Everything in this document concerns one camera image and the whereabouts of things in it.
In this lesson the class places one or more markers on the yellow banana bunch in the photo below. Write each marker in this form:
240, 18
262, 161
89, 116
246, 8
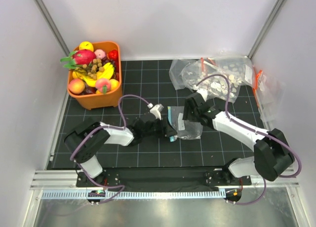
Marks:
102, 73

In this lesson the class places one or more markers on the pink dragon fruit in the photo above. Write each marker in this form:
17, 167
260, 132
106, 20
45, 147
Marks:
78, 58

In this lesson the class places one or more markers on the white slotted cable duct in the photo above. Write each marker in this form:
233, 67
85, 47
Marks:
99, 194

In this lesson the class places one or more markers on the blue zip top bag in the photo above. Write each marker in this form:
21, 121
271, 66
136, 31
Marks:
186, 130

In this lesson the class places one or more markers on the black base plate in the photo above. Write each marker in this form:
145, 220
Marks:
162, 178

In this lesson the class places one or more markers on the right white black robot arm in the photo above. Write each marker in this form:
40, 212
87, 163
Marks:
271, 154

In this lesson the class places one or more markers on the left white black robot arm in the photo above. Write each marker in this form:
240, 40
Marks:
86, 139

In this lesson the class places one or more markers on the orange peach in basket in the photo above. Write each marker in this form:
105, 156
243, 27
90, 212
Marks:
76, 86

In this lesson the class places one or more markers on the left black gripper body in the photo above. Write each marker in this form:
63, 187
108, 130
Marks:
156, 130

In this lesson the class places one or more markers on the small yellow orange fruit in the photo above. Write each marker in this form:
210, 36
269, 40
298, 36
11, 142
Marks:
114, 84

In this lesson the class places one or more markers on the orange plastic fruit basket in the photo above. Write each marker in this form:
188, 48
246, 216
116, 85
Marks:
91, 98

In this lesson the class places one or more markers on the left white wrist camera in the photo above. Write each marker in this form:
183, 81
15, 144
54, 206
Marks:
156, 110

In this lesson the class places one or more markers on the pink round fruit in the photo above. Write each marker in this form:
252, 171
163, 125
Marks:
100, 54

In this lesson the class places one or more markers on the clear bag of coins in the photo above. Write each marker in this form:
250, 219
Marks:
222, 77

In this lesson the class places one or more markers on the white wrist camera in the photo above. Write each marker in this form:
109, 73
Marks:
156, 110
201, 91

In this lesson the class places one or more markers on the yellow red mango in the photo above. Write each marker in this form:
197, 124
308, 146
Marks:
85, 45

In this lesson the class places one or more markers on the crumpled empty clear bag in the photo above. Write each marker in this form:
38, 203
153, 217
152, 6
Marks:
176, 68

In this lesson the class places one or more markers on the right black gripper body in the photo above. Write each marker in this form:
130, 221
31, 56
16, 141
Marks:
188, 115

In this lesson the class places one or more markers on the dark purple grapes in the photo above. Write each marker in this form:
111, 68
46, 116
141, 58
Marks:
107, 62

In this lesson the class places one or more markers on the brown longan cluster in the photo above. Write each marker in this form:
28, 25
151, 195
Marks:
90, 70

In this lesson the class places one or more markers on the orange zip clear bags stack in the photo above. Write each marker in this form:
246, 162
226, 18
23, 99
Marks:
268, 91

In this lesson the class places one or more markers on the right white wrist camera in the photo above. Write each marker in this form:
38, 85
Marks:
201, 91

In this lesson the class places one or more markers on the pink peach with leaf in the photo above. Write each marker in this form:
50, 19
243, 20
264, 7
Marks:
103, 85

